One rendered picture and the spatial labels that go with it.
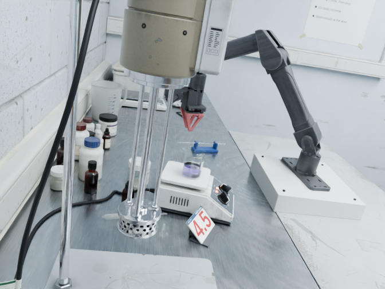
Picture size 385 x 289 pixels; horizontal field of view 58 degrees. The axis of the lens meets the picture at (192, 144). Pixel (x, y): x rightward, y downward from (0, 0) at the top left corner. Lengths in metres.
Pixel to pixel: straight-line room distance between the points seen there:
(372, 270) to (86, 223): 0.65
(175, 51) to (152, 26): 0.04
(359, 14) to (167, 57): 2.29
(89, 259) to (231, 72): 1.87
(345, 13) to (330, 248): 1.91
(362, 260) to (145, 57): 0.72
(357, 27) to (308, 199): 1.80
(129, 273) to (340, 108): 2.25
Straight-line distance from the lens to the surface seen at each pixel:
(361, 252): 0.98
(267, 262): 0.81
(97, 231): 0.80
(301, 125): 1.09
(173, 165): 0.93
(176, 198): 0.86
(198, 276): 0.71
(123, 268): 0.70
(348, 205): 1.09
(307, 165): 1.12
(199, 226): 0.82
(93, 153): 0.95
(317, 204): 1.04
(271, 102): 2.51
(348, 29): 2.63
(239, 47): 1.12
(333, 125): 2.74
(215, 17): 0.44
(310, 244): 0.92
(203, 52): 0.44
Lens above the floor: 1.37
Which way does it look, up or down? 20 degrees down
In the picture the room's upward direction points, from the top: 10 degrees clockwise
